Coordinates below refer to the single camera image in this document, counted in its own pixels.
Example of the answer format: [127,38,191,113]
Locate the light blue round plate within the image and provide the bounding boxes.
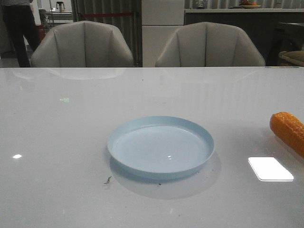
[107,116,215,180]

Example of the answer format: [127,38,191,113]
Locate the dark grey counter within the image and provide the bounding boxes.
[184,9,304,61]

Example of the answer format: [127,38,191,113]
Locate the left beige upholstered chair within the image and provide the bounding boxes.
[30,20,133,67]

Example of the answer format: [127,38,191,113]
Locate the white cabinet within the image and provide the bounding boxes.
[142,0,185,67]

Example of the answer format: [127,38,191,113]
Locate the beige seat cushion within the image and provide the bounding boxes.
[278,50,304,67]

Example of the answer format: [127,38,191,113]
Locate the orange corn cob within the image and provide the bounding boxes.
[270,112,304,157]

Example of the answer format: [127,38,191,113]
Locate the red barrier belt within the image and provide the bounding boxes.
[79,12,134,18]

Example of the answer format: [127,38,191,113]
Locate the beige upholstered chair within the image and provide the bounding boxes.
[30,20,133,67]
[155,22,265,67]

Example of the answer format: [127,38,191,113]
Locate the right beige upholstered chair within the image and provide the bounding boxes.
[155,22,265,67]

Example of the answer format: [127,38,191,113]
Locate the blender on background table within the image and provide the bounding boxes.
[56,1,65,12]

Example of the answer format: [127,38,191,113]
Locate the dark wooden armchair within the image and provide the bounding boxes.
[266,22,304,66]

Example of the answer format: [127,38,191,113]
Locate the fruit bowl on counter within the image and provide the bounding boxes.
[239,0,261,9]

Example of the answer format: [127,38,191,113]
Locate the person in dark trousers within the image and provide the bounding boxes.
[1,0,40,67]

